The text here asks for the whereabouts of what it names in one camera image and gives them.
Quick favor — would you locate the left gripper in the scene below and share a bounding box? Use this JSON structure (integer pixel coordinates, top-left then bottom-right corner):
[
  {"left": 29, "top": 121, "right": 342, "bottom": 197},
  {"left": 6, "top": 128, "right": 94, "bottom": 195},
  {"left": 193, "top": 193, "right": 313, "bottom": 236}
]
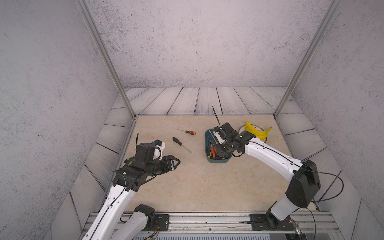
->
[{"left": 144, "top": 154, "right": 182, "bottom": 177}]

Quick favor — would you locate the orange screwdriver large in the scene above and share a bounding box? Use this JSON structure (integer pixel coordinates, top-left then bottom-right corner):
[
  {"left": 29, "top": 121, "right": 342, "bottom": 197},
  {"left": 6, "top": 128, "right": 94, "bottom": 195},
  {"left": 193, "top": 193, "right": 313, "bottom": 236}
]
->
[{"left": 209, "top": 141, "right": 215, "bottom": 159}]

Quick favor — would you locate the black yellow-tip screwdriver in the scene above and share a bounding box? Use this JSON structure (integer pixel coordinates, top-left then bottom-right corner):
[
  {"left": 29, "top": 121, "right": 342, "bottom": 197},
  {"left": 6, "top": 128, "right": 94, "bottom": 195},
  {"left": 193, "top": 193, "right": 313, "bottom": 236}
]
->
[{"left": 205, "top": 138, "right": 210, "bottom": 158}]

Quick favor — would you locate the black handle long screwdriver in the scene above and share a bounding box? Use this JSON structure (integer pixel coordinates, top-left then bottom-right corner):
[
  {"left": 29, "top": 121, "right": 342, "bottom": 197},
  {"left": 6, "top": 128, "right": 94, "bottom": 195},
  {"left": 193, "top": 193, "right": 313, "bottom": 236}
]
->
[{"left": 173, "top": 137, "right": 192, "bottom": 153}]

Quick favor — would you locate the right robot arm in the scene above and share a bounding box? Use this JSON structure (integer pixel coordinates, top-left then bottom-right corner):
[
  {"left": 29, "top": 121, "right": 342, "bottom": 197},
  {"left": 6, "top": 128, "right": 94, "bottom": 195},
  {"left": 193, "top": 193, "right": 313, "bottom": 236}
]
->
[{"left": 213, "top": 123, "right": 321, "bottom": 230}]

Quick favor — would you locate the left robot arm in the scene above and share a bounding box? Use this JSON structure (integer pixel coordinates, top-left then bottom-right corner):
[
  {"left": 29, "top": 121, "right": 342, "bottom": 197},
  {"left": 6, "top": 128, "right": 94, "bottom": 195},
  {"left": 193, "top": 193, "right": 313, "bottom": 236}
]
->
[{"left": 84, "top": 140, "right": 181, "bottom": 240}]

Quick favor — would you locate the teal storage box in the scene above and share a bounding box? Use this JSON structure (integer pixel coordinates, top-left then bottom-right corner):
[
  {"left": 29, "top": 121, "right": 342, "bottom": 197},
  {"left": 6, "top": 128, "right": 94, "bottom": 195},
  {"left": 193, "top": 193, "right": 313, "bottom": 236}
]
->
[{"left": 205, "top": 129, "right": 232, "bottom": 164}]

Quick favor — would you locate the small orange black screwdriver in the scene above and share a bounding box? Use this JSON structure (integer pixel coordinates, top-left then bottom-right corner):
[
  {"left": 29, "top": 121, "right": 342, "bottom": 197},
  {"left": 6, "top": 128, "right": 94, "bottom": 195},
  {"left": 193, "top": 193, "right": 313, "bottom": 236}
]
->
[{"left": 179, "top": 129, "right": 197, "bottom": 136}]

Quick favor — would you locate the patterned round plate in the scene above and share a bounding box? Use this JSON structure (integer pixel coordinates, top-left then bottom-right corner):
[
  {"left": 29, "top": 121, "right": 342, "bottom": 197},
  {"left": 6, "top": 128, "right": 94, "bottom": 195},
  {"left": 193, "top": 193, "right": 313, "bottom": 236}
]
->
[{"left": 238, "top": 124, "right": 265, "bottom": 133}]

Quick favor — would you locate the yellow banana bunch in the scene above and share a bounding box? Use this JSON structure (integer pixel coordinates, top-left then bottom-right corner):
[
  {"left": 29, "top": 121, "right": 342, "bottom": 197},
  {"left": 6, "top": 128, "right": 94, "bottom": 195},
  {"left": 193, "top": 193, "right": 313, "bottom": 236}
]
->
[{"left": 245, "top": 122, "right": 272, "bottom": 141}]

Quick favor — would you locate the green black work glove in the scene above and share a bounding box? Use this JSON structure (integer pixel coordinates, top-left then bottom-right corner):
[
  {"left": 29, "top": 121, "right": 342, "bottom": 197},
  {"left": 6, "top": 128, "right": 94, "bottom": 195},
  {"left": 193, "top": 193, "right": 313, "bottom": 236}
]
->
[{"left": 124, "top": 157, "right": 135, "bottom": 166}]

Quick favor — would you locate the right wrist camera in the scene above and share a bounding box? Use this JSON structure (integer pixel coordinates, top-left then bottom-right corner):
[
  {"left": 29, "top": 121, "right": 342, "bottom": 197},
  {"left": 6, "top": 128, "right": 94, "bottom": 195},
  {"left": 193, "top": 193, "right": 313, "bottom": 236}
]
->
[{"left": 214, "top": 129, "right": 226, "bottom": 145}]

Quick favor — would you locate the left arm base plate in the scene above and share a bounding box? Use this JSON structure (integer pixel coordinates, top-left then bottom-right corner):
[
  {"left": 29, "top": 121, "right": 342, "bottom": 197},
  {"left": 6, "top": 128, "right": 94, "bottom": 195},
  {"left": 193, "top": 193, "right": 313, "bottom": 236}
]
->
[{"left": 143, "top": 214, "right": 170, "bottom": 232}]

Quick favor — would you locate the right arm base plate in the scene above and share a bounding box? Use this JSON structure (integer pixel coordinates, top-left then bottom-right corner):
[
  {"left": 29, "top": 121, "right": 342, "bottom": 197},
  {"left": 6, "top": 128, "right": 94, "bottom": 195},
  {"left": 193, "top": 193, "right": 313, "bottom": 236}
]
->
[{"left": 247, "top": 214, "right": 296, "bottom": 231}]

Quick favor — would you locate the aluminium front rail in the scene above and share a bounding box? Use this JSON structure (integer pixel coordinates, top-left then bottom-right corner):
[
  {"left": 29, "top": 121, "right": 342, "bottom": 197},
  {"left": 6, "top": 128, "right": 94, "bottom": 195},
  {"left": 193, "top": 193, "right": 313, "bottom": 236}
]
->
[{"left": 134, "top": 210, "right": 344, "bottom": 240}]

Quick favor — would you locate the right aluminium frame post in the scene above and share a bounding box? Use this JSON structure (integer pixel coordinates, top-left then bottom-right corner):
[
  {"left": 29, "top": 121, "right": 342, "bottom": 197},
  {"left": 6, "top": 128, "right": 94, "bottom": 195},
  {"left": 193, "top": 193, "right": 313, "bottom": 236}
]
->
[{"left": 273, "top": 0, "right": 342, "bottom": 119}]

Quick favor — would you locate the aluminium frame post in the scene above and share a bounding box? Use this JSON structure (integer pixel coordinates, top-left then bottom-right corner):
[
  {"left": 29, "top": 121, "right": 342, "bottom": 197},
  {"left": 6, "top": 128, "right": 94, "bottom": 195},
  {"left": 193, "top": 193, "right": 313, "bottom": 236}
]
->
[
  {"left": 273, "top": 0, "right": 342, "bottom": 119},
  {"left": 76, "top": 0, "right": 136, "bottom": 119}
]

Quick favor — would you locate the left aluminium frame post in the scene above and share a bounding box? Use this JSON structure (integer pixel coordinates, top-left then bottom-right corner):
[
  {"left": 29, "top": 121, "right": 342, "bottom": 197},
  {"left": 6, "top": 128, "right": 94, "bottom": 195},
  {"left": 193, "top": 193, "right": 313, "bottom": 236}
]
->
[{"left": 76, "top": 0, "right": 136, "bottom": 119}]

